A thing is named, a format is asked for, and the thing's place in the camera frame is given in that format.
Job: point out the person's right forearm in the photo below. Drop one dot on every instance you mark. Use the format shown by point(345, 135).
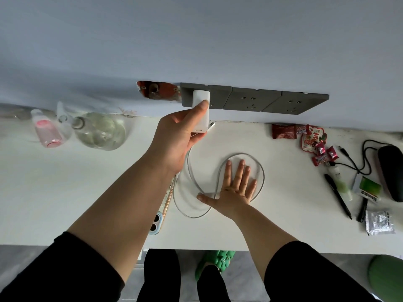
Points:
point(270, 245)

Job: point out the green slipper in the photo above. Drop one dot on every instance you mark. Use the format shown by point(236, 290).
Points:
point(217, 259)

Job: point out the person's right hand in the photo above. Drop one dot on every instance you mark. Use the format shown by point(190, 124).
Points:
point(232, 198)

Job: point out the person's right leg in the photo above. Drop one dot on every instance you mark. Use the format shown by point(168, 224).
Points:
point(212, 286)

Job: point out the black case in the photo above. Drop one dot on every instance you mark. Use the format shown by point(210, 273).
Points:
point(392, 172)

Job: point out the green and white box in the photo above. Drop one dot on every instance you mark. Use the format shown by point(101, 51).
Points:
point(366, 187)

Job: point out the long black pen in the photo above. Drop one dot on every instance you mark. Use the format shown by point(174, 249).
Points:
point(338, 196)

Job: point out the person's left leg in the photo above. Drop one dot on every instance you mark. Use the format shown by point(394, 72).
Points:
point(162, 276)

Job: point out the person's left hand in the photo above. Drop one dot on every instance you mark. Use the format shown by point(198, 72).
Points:
point(171, 138)

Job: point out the person's right little finger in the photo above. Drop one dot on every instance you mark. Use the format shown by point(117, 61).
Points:
point(252, 189)

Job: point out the grey wall socket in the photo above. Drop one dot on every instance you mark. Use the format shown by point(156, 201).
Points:
point(220, 95)
point(252, 99)
point(296, 103)

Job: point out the dark red snack packet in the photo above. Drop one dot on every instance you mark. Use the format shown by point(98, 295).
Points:
point(283, 131)

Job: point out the smartphone in clear case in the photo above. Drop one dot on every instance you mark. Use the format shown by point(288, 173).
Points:
point(163, 206)

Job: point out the small pink plastic bottle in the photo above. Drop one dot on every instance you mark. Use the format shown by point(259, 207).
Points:
point(47, 132)

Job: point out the small green tube bottle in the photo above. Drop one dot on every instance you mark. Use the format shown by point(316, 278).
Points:
point(341, 185)

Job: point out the red and white candy bag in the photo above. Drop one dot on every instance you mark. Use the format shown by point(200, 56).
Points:
point(310, 138)

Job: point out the person's left thumb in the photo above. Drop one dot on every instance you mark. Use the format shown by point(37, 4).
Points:
point(196, 111)

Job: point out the small red wrapped candy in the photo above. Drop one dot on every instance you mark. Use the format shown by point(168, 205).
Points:
point(301, 129)
point(320, 159)
point(332, 153)
point(320, 148)

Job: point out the person's right thumb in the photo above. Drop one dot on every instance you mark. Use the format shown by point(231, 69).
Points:
point(207, 200)

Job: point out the clear glass bottle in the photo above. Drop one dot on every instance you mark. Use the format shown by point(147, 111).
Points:
point(97, 130)

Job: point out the silver foil packet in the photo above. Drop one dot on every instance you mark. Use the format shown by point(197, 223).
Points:
point(379, 222)

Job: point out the white power adapter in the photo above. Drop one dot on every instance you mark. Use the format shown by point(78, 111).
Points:
point(201, 95)

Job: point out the person's leg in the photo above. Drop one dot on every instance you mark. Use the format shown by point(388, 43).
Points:
point(162, 276)
point(212, 286)

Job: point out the short black marker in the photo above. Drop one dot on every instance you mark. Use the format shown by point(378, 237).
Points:
point(362, 210)

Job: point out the green stool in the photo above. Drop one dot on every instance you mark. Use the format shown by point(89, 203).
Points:
point(387, 278)

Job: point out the person's left forearm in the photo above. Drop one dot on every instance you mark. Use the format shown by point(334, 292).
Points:
point(119, 210)

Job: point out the person's right middle finger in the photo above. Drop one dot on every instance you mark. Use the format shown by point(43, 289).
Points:
point(240, 174)

